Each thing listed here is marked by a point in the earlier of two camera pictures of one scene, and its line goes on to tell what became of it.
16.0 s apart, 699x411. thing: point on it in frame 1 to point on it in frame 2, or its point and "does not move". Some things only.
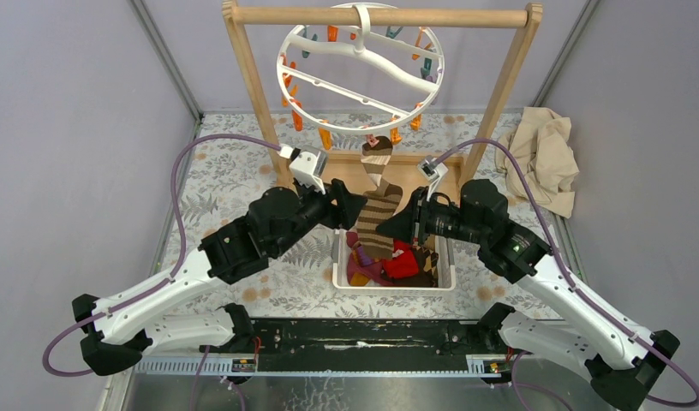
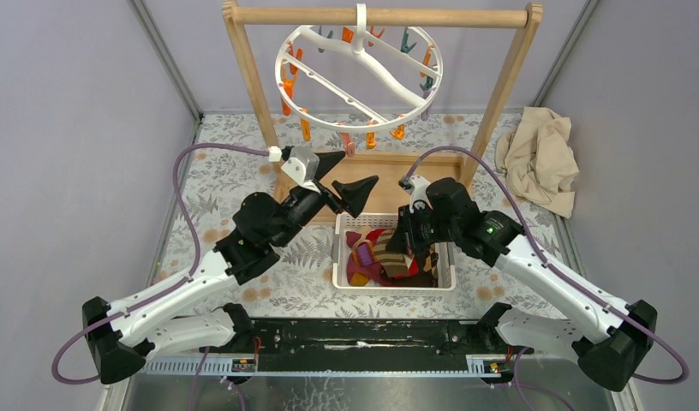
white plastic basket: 446,266 does not move
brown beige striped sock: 376,222 to 394,264
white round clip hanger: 361,78 does not move
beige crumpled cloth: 540,139 does not move
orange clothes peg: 326,136 to 306,128
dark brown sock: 423,278 does not move
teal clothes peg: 426,69 to 428,83
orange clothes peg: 415,122 to 398,133
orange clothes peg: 296,118 to 286,106
